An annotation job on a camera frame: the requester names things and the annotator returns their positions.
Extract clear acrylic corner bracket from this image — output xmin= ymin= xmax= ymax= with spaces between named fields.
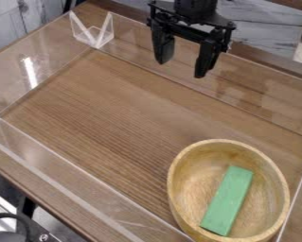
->
xmin=68 ymin=11 xmax=113 ymax=49

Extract brown wooden bowl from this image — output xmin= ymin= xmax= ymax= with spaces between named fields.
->
xmin=167 ymin=139 xmax=290 ymax=242

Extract black cable bottom left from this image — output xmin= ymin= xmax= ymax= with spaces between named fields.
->
xmin=0 ymin=213 xmax=36 ymax=242

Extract clear acrylic tray walls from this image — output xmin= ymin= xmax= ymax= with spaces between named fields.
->
xmin=0 ymin=4 xmax=302 ymax=242

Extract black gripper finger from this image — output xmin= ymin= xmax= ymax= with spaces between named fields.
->
xmin=195 ymin=39 xmax=219 ymax=78
xmin=151 ymin=25 xmax=174 ymax=64

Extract green rectangular block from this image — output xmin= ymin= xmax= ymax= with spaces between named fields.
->
xmin=199 ymin=166 xmax=253 ymax=236

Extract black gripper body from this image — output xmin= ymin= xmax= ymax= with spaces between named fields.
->
xmin=147 ymin=0 xmax=236 ymax=52

